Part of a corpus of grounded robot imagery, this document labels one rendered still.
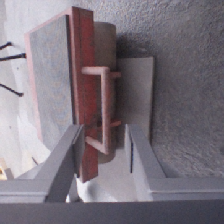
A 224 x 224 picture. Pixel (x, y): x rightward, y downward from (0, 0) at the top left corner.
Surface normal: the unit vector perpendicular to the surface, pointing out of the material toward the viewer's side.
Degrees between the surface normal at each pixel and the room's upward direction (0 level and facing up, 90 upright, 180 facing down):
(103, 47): 70
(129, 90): 0
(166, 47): 0
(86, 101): 90
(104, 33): 76
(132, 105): 0
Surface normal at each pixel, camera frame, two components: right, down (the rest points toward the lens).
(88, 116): 0.66, 0.20
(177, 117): -0.75, 0.18
